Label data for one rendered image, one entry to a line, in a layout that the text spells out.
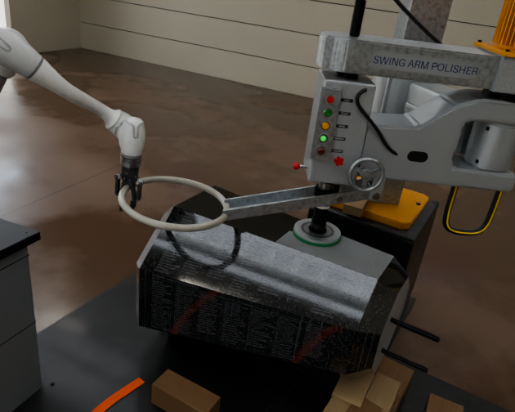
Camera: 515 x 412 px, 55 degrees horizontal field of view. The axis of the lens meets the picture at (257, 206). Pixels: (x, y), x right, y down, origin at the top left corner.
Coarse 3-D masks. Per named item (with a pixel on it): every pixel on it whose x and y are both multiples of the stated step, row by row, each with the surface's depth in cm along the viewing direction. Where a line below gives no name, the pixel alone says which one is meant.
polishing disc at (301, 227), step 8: (296, 224) 227; (304, 224) 228; (328, 224) 230; (296, 232) 221; (304, 232) 220; (328, 232) 223; (336, 232) 224; (312, 240) 215; (320, 240) 215; (328, 240) 216; (336, 240) 219
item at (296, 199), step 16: (272, 192) 222; (288, 192) 222; (304, 192) 222; (352, 192) 210; (368, 192) 210; (240, 208) 213; (256, 208) 213; (272, 208) 213; (288, 208) 213; (304, 208) 213
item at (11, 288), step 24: (0, 264) 188; (24, 264) 199; (0, 288) 191; (24, 288) 203; (0, 312) 195; (24, 312) 207; (0, 336) 198; (24, 336) 211; (0, 360) 202; (24, 360) 215; (0, 384) 206; (24, 384) 219; (0, 408) 210
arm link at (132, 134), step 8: (128, 120) 206; (136, 120) 207; (120, 128) 211; (128, 128) 205; (136, 128) 206; (144, 128) 209; (120, 136) 209; (128, 136) 206; (136, 136) 207; (144, 136) 210; (120, 144) 210; (128, 144) 208; (136, 144) 208; (144, 144) 213; (128, 152) 210; (136, 152) 211
